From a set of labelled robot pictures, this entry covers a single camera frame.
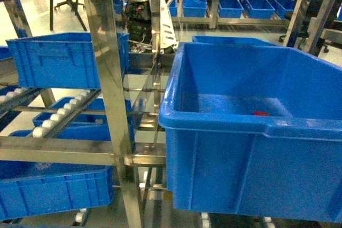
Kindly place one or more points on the large blue plastic bin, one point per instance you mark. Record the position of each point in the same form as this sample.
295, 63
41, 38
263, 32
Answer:
221, 158

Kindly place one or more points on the white roller conveyor track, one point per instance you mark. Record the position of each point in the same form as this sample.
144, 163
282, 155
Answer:
58, 121

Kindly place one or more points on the steel shelf upright post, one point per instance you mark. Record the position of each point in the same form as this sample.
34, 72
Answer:
101, 20

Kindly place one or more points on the blue bin upper left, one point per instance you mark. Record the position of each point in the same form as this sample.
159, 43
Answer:
62, 60

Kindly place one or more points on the red magnetic block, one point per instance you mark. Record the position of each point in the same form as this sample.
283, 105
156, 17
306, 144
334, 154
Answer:
259, 113

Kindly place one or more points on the blue bin bottom left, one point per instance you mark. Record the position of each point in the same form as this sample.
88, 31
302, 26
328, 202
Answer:
32, 188

